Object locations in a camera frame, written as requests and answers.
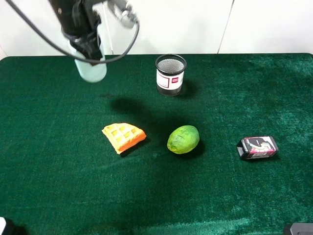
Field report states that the black mesh pen holder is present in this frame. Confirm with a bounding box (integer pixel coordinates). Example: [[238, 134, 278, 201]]
[[155, 54, 187, 97]]

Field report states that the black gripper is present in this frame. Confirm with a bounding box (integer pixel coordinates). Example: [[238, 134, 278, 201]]
[[62, 23, 103, 61]]

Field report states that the green felt table mat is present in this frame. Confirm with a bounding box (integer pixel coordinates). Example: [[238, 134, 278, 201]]
[[0, 53, 313, 235]]

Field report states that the black cable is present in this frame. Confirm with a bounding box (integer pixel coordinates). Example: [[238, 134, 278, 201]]
[[5, 0, 140, 65]]

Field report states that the black pink gum box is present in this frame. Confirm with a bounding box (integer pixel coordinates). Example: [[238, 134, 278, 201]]
[[236, 136, 279, 161]]

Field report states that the yellow waffle piece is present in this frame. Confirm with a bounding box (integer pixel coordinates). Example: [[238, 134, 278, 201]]
[[102, 123, 147, 154]]

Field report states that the green lime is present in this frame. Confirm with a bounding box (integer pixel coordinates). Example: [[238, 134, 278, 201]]
[[167, 125, 200, 154]]

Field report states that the light blue plastic cup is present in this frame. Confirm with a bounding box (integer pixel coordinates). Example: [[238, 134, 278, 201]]
[[67, 26, 108, 83]]

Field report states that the black white device bottom left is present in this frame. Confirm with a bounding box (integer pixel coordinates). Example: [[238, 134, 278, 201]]
[[0, 217, 17, 235]]

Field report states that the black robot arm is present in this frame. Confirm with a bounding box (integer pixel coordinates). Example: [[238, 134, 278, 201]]
[[49, 0, 103, 61]]

